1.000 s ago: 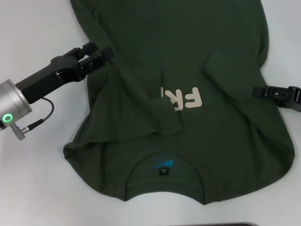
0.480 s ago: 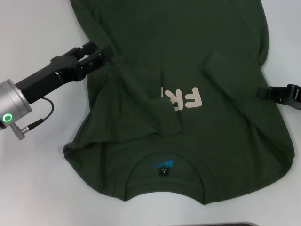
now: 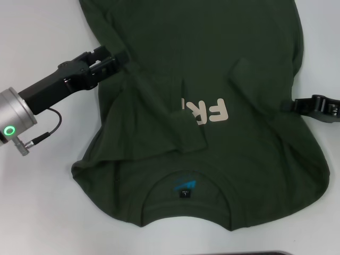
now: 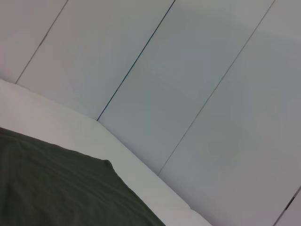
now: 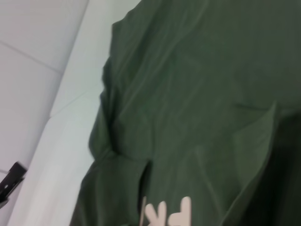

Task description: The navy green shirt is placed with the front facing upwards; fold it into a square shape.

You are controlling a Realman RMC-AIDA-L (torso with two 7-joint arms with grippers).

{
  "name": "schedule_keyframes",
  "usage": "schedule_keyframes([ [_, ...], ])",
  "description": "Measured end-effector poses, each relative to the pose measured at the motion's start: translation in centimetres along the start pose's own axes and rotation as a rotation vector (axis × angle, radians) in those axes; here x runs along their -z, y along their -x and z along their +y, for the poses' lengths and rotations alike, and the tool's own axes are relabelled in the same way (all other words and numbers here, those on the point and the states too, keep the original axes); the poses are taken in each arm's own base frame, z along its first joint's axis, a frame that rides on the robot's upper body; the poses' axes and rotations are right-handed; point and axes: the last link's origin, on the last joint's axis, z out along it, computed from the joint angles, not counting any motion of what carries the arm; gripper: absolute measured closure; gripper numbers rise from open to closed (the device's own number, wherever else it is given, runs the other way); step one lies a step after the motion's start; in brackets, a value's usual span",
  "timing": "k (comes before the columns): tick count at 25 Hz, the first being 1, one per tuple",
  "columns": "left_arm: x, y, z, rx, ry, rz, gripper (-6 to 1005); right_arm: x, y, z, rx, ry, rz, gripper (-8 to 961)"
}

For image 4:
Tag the dark green printed t-shirt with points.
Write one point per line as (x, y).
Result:
(58, 188)

